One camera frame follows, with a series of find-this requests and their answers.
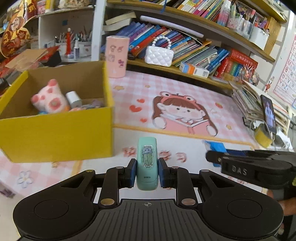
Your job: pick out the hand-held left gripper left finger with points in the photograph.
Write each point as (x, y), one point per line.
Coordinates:
(132, 172)

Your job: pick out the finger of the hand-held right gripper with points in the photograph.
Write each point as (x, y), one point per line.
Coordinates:
(216, 147)
(215, 157)

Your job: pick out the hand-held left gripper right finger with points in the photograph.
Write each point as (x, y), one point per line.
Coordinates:
(163, 172)

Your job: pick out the mint green stapler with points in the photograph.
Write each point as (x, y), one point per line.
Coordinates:
(146, 178)

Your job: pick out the purple small toy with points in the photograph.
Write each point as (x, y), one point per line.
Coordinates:
(96, 103)

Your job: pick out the yellow cardboard box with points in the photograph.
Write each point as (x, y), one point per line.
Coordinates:
(57, 136)

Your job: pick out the white charger cube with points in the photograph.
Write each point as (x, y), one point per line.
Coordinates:
(73, 98)

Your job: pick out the large pink plush pig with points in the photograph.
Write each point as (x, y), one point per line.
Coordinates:
(52, 99)

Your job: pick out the person's right hand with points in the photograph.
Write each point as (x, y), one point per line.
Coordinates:
(288, 207)

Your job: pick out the yellow tape roll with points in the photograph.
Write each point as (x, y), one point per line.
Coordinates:
(262, 136)

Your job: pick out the stack of paper booklets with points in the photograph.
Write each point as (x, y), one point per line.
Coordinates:
(245, 99)

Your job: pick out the black smartphone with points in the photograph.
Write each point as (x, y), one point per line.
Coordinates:
(269, 113)

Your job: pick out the wooden bookshelf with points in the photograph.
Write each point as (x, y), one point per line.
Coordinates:
(208, 81)

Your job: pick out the colourful spiky ornament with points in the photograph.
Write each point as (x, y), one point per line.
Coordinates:
(248, 74)

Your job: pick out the orange and white carton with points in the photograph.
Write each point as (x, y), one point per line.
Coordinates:
(193, 69)

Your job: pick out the red book set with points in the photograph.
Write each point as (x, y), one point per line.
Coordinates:
(235, 64)

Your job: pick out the pink printed tablecloth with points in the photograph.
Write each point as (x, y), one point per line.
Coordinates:
(143, 88)

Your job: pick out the pink cylinder container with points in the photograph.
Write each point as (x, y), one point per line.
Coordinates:
(116, 58)

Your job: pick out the white pen holder box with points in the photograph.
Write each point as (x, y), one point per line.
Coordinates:
(259, 38)

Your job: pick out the pink pen holder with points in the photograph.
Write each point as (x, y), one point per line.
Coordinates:
(238, 23)

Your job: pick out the white paper roll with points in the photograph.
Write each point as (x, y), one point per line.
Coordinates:
(171, 25)

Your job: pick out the white desktop pen organizer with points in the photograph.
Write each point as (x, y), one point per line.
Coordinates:
(85, 49)

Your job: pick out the pastel striped bottle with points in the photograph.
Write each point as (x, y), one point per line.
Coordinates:
(223, 12)

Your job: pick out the row of colourful thin books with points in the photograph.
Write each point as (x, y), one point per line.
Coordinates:
(198, 8)

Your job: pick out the red doll figure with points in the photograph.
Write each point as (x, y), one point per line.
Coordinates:
(68, 44)

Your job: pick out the white shelf unit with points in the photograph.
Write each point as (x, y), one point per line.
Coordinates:
(99, 30)

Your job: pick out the stack of grey books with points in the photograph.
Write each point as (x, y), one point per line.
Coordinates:
(118, 19)

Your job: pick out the brown cardboard sheet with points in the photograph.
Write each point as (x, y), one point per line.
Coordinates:
(25, 59)

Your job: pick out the rabbit figurine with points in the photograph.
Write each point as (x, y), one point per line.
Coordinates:
(74, 3)

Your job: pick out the red fortune god decoration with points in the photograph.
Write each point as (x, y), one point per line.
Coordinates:
(13, 34)

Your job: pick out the white jar yellow label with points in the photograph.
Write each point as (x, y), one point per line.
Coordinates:
(49, 5)

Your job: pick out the cartoon wall sticker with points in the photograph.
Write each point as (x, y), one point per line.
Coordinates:
(268, 85)

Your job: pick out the alphabet wall poster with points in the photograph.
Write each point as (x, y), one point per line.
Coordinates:
(286, 76)

